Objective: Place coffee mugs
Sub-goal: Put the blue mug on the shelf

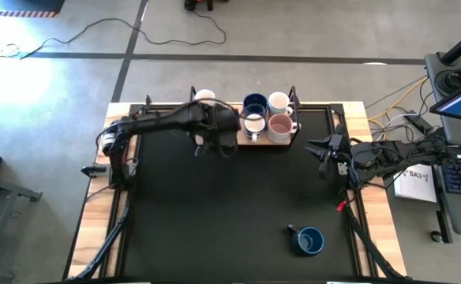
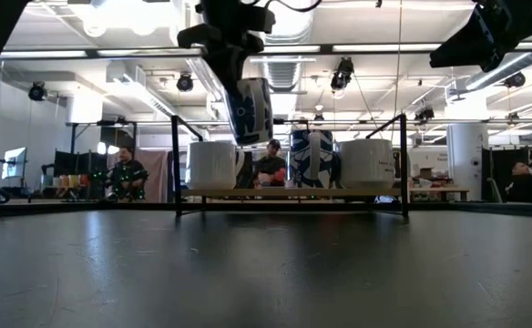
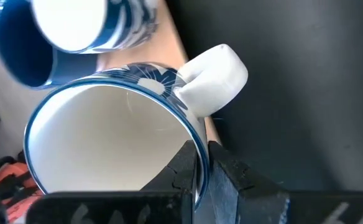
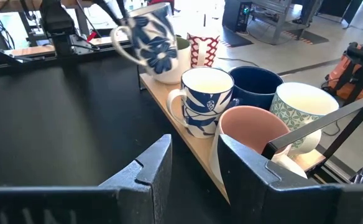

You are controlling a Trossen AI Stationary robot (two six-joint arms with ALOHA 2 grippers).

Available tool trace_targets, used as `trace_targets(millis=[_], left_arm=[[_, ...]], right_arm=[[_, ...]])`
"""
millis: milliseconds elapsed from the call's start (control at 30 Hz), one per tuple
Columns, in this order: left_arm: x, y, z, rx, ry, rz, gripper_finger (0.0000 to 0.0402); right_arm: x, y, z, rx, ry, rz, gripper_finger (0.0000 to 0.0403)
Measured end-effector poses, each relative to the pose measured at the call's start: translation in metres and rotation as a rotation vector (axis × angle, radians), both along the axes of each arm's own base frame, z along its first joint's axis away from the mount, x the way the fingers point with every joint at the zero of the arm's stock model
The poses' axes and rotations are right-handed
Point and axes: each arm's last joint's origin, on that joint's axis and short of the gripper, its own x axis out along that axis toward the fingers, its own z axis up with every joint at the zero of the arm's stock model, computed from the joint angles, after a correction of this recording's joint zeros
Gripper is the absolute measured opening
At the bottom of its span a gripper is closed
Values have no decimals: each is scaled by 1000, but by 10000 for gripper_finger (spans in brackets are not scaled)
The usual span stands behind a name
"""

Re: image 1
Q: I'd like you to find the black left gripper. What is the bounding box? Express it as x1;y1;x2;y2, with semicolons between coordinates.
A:
193;106;242;158

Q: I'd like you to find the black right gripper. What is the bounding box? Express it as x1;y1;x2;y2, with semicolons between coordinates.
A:
305;133;347;179

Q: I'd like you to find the white mug pink interior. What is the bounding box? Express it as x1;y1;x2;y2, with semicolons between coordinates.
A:
267;113;298;144

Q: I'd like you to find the cream white mug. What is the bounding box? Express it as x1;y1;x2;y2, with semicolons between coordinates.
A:
193;88;217;104

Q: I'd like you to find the white mug blue floral print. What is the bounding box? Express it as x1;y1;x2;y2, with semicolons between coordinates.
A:
242;113;268;143

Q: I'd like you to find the glossy cobalt blue mug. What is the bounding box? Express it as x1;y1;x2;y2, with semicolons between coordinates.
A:
242;92;270;118

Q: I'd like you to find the black table mat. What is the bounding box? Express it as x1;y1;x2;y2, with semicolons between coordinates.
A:
119;108;360;279

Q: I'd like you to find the navy blue mug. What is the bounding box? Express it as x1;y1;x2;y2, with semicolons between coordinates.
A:
287;222;326;257

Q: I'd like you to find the white booklet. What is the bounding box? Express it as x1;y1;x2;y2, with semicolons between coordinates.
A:
392;159;439;204

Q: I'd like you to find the black power strip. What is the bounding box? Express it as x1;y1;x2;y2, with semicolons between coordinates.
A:
403;110;435;137

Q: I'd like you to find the black floor device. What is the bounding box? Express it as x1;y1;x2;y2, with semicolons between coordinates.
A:
183;0;230;12

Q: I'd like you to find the dark mat striped edge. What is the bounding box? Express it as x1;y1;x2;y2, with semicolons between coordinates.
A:
0;0;66;19

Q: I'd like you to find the wooden shelf black metal frame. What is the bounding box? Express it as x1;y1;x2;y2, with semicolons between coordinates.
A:
186;85;302;148

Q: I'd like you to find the yellow cable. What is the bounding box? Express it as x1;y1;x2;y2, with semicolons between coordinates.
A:
366;77;431;131

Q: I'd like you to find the long black floor cable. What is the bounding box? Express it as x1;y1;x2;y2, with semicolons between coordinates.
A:
0;6;227;60

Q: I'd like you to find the black coiled cable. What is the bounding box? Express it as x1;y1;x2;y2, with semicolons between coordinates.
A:
434;69;461;95

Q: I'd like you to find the thin white cable loop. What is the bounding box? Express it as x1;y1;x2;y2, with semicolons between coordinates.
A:
0;42;22;59

